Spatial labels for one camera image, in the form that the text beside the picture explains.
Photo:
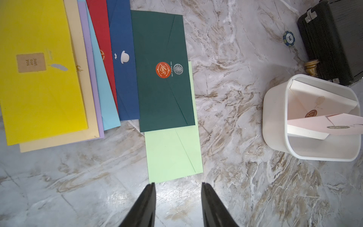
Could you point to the cream envelope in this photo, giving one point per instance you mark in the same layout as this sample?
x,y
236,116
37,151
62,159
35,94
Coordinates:
x,y
308,101

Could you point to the gold wax stamp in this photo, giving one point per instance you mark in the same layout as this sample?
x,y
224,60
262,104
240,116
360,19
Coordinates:
x,y
311,67

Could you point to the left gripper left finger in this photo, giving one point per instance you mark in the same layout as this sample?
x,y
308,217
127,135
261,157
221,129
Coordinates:
x,y
142,213

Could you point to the dark green envelope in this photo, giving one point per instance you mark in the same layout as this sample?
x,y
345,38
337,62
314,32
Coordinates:
x,y
164,85

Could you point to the light green envelope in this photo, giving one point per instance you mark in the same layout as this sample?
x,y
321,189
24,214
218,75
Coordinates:
x,y
174,153

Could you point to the red envelope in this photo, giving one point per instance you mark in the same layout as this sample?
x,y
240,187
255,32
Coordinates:
x,y
99,15

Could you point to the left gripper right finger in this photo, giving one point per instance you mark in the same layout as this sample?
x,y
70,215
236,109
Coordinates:
x,y
215,214

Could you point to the pink envelope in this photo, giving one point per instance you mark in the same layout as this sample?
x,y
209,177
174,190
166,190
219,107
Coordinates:
x,y
338,124

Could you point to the light blue envelope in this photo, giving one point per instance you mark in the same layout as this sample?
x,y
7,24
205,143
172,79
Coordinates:
x,y
110,117

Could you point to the white storage box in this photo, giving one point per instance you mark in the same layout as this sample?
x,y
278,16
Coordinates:
x,y
274,127

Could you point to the poker chip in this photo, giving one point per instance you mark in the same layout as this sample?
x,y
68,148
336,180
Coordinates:
x,y
289,38

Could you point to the purple envelope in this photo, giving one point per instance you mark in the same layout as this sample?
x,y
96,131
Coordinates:
x,y
91,64

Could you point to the black case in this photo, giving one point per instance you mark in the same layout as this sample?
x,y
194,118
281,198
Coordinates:
x,y
332,33

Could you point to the yellow envelope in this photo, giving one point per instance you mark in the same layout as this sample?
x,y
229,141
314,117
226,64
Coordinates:
x,y
40,90

